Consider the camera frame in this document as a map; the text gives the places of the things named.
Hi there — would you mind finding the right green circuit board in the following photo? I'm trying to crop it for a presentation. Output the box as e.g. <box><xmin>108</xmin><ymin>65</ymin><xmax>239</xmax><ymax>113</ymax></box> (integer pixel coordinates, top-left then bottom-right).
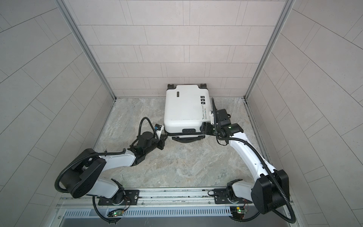
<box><xmin>230</xmin><ymin>206</ymin><xmax>248</xmax><ymax>219</ymax></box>

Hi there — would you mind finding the left black corrugated cable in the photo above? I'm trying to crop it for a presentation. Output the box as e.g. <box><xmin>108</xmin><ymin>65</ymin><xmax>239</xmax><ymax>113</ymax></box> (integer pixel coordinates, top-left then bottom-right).
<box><xmin>54</xmin><ymin>117</ymin><xmax>161</xmax><ymax>223</ymax></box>

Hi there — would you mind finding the white ventilation grille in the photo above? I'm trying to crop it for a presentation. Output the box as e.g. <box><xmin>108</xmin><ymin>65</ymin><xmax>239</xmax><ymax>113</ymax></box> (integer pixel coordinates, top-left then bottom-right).
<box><xmin>63</xmin><ymin>206</ymin><xmax>231</xmax><ymax>218</ymax></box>

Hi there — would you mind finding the black corrugated cable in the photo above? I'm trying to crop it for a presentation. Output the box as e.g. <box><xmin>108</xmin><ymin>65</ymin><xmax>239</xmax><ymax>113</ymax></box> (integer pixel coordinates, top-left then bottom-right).
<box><xmin>210</xmin><ymin>97</ymin><xmax>296</xmax><ymax>224</ymax></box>
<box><xmin>54</xmin><ymin>117</ymin><xmax>161</xmax><ymax>223</ymax></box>

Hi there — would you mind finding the aluminium corner post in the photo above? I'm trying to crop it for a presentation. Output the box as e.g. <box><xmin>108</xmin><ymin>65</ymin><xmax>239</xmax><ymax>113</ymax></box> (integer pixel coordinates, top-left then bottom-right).
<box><xmin>55</xmin><ymin>0</ymin><xmax>117</xmax><ymax>101</ymax></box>
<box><xmin>244</xmin><ymin>0</ymin><xmax>295</xmax><ymax>100</ymax></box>

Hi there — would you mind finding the right black corrugated cable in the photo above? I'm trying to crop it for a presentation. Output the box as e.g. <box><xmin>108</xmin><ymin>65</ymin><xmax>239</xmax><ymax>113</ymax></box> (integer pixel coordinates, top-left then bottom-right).
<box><xmin>210</xmin><ymin>97</ymin><xmax>296</xmax><ymax>224</ymax></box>

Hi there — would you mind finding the aluminium mounting rail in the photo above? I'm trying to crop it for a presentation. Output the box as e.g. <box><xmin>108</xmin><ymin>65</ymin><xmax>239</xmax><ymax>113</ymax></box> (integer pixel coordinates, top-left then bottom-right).
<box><xmin>58</xmin><ymin>185</ymin><xmax>294</xmax><ymax>209</ymax></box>

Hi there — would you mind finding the left aluminium corner post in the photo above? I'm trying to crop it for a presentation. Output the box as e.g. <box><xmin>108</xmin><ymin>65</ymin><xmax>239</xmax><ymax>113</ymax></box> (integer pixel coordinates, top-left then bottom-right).
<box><xmin>55</xmin><ymin>0</ymin><xmax>117</xmax><ymax>101</ymax></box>

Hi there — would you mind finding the right aluminium corner post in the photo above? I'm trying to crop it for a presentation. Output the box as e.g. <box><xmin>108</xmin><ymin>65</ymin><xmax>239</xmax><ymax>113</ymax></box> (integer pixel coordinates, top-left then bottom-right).
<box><xmin>244</xmin><ymin>0</ymin><xmax>295</xmax><ymax>100</ymax></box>

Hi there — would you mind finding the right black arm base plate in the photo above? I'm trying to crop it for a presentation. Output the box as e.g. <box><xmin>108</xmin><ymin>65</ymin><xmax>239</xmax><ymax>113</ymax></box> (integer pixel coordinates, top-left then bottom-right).
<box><xmin>208</xmin><ymin>188</ymin><xmax>253</xmax><ymax>204</ymax></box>

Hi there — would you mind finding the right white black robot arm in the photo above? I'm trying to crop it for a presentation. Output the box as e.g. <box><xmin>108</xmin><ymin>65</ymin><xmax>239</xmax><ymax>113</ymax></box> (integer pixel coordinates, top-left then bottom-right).
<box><xmin>207</xmin><ymin>100</ymin><xmax>295</xmax><ymax>223</ymax></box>

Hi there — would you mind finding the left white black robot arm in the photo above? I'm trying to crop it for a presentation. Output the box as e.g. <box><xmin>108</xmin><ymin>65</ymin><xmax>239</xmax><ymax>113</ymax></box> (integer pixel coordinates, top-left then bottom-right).
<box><xmin>54</xmin><ymin>124</ymin><xmax>167</xmax><ymax>200</ymax></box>

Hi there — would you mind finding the green circuit board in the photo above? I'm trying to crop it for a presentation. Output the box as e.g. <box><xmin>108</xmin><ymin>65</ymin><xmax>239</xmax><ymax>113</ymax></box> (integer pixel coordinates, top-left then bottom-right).
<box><xmin>107</xmin><ymin>209</ymin><xmax>124</xmax><ymax>218</ymax></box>
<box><xmin>230</xmin><ymin>206</ymin><xmax>248</xmax><ymax>219</ymax></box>

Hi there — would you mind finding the white suitcase black lining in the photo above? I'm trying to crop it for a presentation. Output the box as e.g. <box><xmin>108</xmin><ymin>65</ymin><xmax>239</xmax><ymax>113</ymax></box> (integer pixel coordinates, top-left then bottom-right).
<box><xmin>164</xmin><ymin>84</ymin><xmax>212</xmax><ymax>143</ymax></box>

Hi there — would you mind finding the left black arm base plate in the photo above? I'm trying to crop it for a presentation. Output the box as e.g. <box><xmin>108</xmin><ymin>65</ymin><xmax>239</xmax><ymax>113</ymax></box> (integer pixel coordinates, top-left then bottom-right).
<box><xmin>98</xmin><ymin>190</ymin><xmax>140</xmax><ymax>206</ymax></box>

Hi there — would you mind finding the left green circuit board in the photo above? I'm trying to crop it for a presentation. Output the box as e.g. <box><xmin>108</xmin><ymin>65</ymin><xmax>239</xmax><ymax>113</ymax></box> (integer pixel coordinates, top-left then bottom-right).
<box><xmin>107</xmin><ymin>209</ymin><xmax>124</xmax><ymax>218</ymax></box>

